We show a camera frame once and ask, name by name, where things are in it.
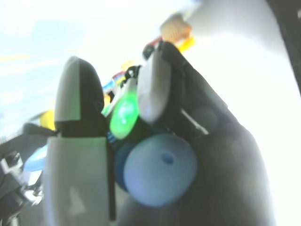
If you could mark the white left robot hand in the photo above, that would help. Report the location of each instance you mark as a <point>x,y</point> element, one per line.
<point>235,179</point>

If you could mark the blue round object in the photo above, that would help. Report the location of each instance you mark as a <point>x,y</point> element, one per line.
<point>160,174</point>

